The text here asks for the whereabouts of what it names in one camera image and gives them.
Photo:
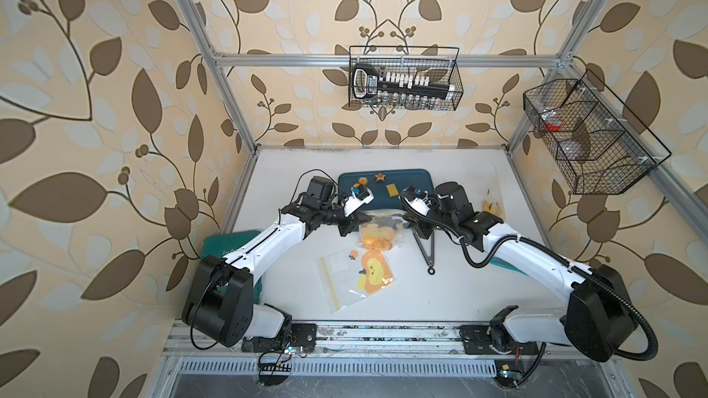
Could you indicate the red item in basket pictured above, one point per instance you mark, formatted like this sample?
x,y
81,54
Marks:
x,y
553,124

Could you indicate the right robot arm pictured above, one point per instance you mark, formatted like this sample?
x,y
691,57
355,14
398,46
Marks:
x,y
597,315

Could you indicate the wire basket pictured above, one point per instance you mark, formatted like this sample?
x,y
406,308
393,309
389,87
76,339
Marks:
x,y
605,146
439,63

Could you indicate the clear duck zip bag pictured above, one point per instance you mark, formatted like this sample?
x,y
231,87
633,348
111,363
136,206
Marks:
x,y
493,200

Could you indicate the black tongs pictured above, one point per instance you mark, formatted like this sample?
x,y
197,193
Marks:
x,y
427,250

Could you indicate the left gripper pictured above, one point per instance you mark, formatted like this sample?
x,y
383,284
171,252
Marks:
x,y
351,220

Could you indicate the clear zip bag yellow strip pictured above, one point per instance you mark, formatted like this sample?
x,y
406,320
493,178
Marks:
x,y
351,276

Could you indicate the green box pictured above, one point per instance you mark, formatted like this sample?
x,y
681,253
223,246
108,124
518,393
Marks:
x,y
218,246

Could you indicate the back wire basket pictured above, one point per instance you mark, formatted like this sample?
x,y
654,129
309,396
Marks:
x,y
439,63

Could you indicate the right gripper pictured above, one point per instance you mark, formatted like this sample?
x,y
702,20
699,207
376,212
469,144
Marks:
x,y
418,224

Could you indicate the teal tray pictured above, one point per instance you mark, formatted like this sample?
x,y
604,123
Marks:
x,y
403,178

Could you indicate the yellow square cookie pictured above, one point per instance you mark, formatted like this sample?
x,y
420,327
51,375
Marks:
x,y
392,190

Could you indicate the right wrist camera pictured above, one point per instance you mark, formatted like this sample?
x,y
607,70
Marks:
x,y
415,202

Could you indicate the right wire basket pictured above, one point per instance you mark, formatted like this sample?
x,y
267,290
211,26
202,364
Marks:
x,y
605,146

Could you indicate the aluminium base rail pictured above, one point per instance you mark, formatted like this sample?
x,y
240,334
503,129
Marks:
x,y
331,338

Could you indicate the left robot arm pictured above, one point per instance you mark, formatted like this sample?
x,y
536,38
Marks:
x,y
220,303

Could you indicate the orange duck zip bag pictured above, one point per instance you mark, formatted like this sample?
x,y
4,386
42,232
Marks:
x,y
383,231

